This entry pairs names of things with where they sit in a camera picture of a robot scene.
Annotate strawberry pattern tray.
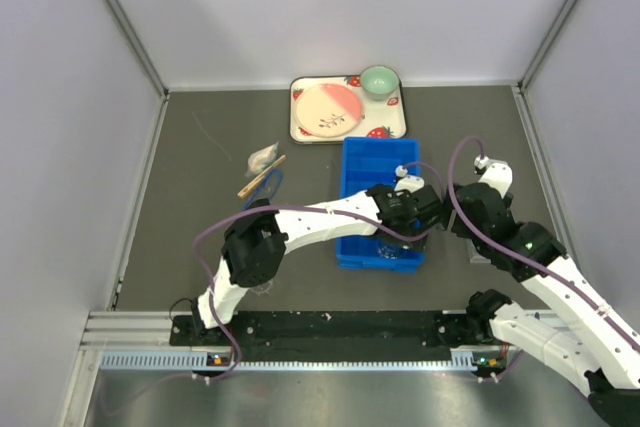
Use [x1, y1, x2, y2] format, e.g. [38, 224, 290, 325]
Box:
[289, 75, 407, 144]

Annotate wooden tweezers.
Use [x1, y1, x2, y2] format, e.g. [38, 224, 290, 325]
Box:
[237, 155, 287, 199]

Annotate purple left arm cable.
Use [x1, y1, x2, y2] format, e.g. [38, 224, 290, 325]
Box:
[192, 160, 444, 383]

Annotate clear test tube rack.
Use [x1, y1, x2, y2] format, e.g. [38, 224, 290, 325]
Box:
[467, 242, 489, 264]

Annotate green ceramic bowl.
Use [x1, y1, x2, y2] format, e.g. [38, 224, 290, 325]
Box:
[360, 65, 400, 100]

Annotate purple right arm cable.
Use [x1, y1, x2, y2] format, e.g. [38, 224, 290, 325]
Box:
[446, 135, 640, 383]

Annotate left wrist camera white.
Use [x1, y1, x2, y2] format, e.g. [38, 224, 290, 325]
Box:
[394, 165, 425, 193]

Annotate plastic bag with contents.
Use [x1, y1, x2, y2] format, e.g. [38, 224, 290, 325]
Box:
[245, 142, 279, 178]

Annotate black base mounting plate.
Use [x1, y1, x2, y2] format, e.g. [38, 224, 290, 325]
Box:
[169, 310, 506, 362]

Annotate blue plastic bin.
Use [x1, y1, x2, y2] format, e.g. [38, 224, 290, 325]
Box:
[336, 137, 424, 273]

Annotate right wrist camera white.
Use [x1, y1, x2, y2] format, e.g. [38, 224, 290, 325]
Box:
[474, 155, 513, 200]

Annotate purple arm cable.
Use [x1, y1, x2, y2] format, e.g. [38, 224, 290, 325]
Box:
[192, 160, 444, 383]
[446, 135, 640, 383]

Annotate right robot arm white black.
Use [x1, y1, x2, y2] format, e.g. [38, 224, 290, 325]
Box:
[447, 177, 639, 426]

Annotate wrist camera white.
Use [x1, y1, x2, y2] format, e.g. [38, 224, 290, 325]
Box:
[474, 155, 513, 200]
[394, 165, 425, 193]

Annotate clear glass flask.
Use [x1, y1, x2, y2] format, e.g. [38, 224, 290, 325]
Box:
[377, 241, 406, 260]

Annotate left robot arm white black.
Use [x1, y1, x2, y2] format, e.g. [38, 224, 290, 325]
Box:
[191, 181, 443, 344]

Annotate pink cream plate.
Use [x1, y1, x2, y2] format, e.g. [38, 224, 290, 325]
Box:
[293, 83, 364, 139]

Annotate grey slotted cable duct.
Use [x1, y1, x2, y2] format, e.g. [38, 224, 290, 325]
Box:
[99, 350, 479, 372]

